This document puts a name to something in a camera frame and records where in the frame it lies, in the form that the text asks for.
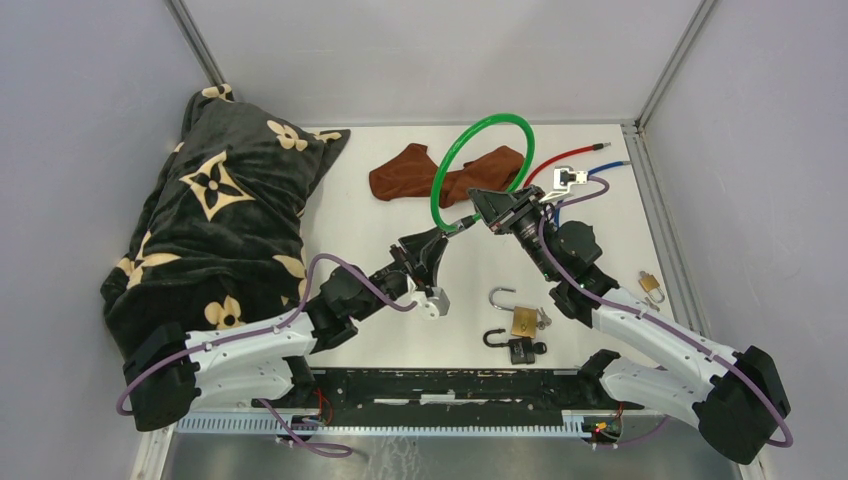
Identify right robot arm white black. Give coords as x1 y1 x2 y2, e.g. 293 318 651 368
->
469 187 794 464

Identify green cable lock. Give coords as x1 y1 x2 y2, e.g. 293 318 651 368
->
429 113 536 235

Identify brown cloth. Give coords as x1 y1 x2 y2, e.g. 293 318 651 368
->
368 143 524 208

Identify blue cable lock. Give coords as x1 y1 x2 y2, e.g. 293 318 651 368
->
553 161 632 226

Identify black floral blanket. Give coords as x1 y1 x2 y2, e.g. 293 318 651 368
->
100 84 351 358

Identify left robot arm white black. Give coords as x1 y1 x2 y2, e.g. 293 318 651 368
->
116 228 450 432

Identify black padlock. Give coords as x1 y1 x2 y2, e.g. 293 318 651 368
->
482 329 537 365

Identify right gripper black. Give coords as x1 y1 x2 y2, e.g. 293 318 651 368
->
467 184 560 281

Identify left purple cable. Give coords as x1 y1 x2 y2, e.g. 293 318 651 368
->
115 252 419 417

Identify silver padlock keys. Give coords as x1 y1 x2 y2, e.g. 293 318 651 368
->
536 308 552 330

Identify open brass padlock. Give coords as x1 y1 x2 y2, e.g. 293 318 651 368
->
488 287 538 339

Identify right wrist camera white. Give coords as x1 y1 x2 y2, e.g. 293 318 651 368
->
540 166 589 204

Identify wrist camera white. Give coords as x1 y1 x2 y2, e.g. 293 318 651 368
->
407 277 450 320
540 166 589 204

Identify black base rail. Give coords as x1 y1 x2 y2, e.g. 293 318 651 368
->
271 368 640 427

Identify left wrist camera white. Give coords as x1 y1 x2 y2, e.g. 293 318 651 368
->
407 277 450 320

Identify small brass padlock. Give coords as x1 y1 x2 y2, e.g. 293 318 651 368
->
639 270 666 304

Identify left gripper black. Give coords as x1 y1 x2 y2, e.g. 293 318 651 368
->
352 225 448 322

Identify red cable lock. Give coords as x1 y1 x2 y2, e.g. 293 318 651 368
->
523 142 611 187

